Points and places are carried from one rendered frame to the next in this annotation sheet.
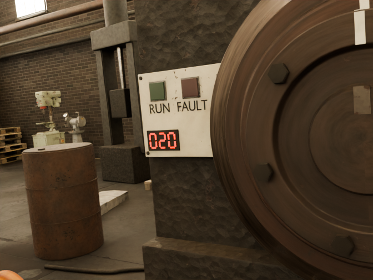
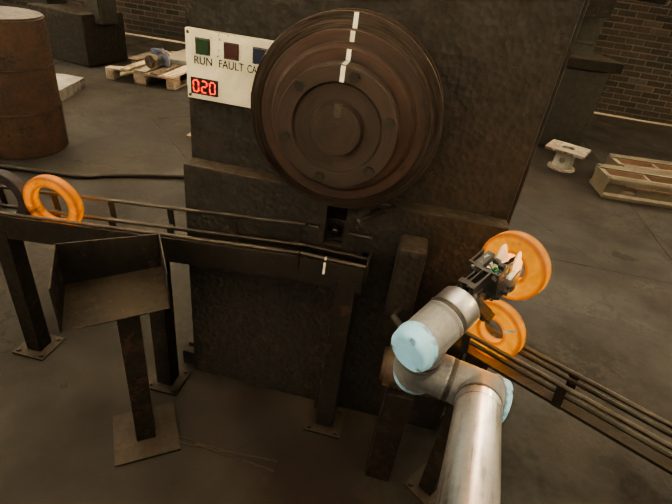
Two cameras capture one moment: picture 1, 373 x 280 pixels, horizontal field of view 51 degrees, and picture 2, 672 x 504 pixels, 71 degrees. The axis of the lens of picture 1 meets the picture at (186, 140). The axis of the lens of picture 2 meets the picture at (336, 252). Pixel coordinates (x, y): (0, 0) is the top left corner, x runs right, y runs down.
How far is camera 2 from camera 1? 64 cm
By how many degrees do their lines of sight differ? 34
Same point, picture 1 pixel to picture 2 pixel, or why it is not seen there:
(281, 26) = (304, 48)
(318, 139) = (315, 125)
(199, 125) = (235, 82)
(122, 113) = not seen: outside the picture
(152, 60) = (198, 17)
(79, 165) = (30, 45)
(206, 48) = (246, 21)
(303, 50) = (314, 76)
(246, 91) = (279, 83)
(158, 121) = (201, 71)
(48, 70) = not seen: outside the picture
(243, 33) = (280, 41)
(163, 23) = not seen: outside the picture
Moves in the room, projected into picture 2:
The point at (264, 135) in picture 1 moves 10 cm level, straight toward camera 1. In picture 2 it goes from (287, 117) to (290, 131)
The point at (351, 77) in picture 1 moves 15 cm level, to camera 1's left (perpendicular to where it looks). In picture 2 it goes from (335, 96) to (268, 94)
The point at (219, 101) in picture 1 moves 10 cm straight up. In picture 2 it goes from (259, 81) to (260, 36)
